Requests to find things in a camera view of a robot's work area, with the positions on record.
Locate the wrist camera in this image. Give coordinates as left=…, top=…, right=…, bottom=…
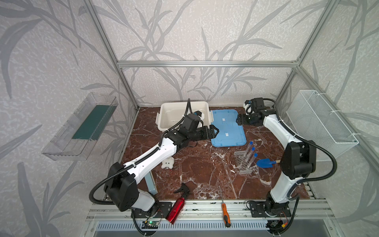
left=243, top=100, right=253, bottom=115
left=194, top=111, right=205, bottom=120

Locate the pink object in basket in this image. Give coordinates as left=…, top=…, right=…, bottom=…
left=308, top=145, right=318, bottom=158

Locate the clear test tube rack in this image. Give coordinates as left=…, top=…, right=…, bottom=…
left=234, top=151, right=254, bottom=174

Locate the white wire mesh basket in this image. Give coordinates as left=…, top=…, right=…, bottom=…
left=286, top=90, right=359, bottom=158

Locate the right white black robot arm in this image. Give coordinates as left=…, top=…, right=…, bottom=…
left=236, top=97, right=338, bottom=217

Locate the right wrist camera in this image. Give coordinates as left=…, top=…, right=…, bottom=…
left=243, top=100, right=253, bottom=115

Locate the red spray bottle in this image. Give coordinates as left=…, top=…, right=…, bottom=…
left=165, top=183, right=190, bottom=225

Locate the white plastic storage bin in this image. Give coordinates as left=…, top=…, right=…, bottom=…
left=156, top=101, right=214, bottom=132

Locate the orange handled screwdriver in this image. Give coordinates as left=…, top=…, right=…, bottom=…
left=221, top=194, right=231, bottom=228

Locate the blue capped test tube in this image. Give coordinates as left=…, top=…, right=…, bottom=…
left=244, top=141, right=254, bottom=156
left=247, top=153, right=258, bottom=168
left=245, top=147, right=255, bottom=163

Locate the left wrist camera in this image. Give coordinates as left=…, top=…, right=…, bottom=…
left=194, top=111, right=205, bottom=120

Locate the green circuit board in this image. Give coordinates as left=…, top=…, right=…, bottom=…
left=141, top=220, right=160, bottom=229

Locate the white plush toy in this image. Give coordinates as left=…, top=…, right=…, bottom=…
left=161, top=157, right=175, bottom=169

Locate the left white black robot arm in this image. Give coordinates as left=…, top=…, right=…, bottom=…
left=89, top=112, right=220, bottom=215

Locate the blue plastic bin lid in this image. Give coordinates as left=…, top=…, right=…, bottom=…
left=211, top=109, right=247, bottom=147

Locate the clear acrylic wall shelf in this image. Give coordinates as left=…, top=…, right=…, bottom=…
left=41, top=92, right=118, bottom=161

